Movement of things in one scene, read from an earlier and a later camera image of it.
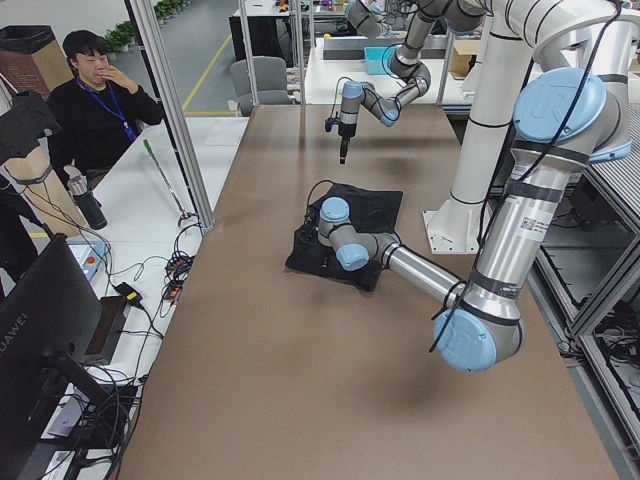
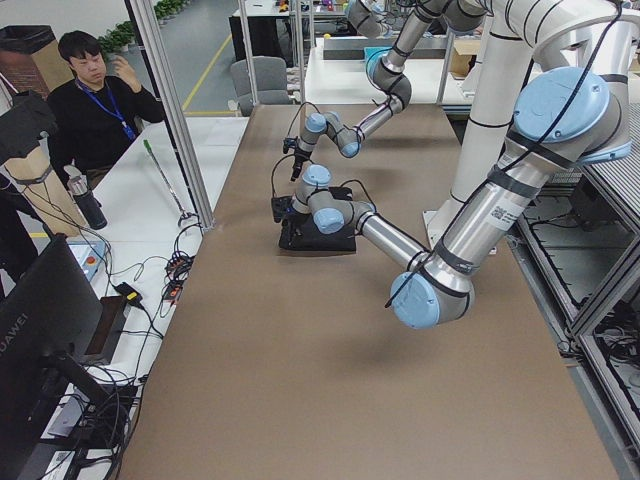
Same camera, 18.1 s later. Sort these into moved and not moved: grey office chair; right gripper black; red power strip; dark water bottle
Moved: right gripper black
Not moved: dark water bottle; red power strip; grey office chair
